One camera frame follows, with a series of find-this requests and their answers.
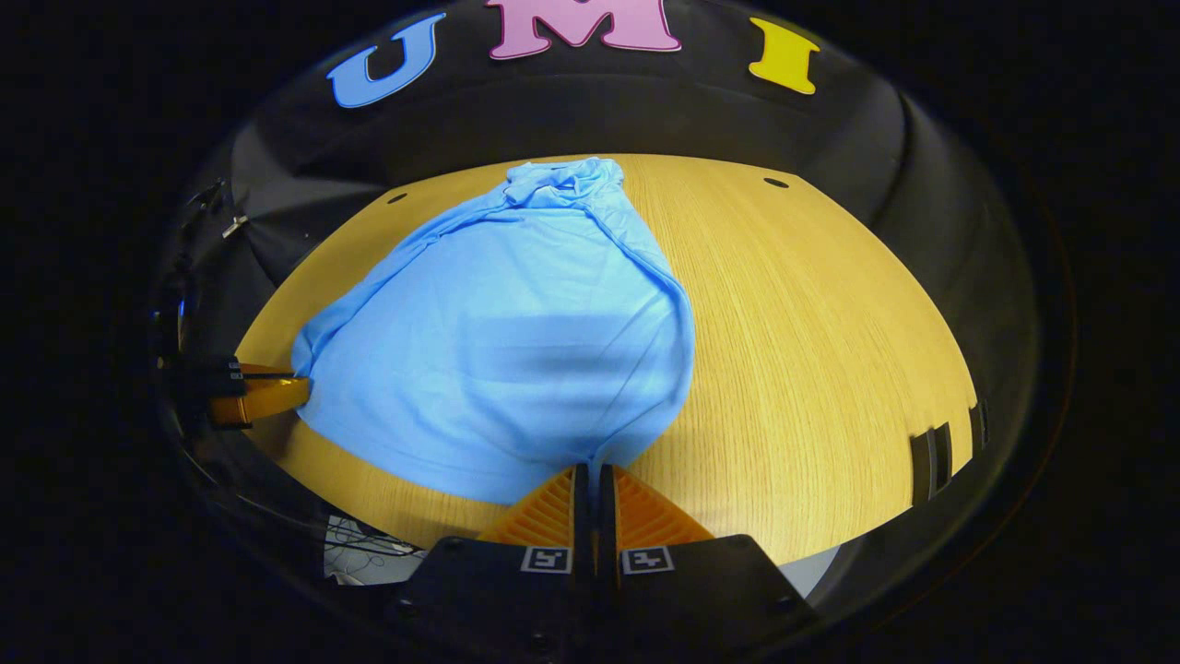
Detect light blue T-shirt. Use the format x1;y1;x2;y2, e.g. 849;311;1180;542
292;157;695;506

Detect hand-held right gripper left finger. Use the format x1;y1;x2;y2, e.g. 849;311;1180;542
396;463;592;664

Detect tangled black cables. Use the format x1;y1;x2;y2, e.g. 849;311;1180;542
324;515;427;587

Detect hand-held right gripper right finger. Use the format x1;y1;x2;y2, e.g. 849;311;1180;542
599;463;818;661

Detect black backdrop cloth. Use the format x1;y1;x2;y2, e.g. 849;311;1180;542
152;0;1043;462

